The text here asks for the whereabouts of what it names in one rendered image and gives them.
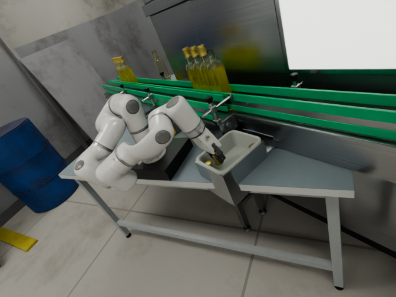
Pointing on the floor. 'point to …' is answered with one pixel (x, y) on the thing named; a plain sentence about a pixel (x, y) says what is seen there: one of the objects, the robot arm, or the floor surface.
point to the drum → (32, 167)
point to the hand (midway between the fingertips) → (217, 155)
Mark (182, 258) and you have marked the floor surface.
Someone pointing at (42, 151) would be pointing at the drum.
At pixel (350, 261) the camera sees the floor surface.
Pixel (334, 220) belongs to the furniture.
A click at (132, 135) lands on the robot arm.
